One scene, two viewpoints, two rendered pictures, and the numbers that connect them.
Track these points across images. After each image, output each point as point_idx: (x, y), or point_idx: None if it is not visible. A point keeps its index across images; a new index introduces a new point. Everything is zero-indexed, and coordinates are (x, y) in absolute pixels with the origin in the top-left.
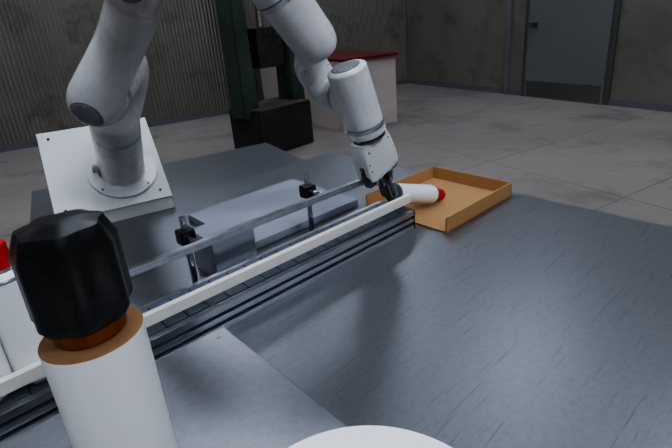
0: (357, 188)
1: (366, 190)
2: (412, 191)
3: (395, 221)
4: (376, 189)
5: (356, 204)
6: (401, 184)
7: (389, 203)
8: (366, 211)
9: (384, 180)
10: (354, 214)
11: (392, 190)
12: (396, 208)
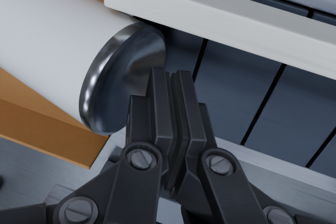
0: (26, 184)
1: (21, 165)
2: (40, 0)
3: None
4: (0, 147)
5: (111, 165)
6: (62, 75)
7: (312, 50)
8: (256, 133)
9: (221, 193)
10: (301, 163)
11: (166, 94)
12: (262, 4)
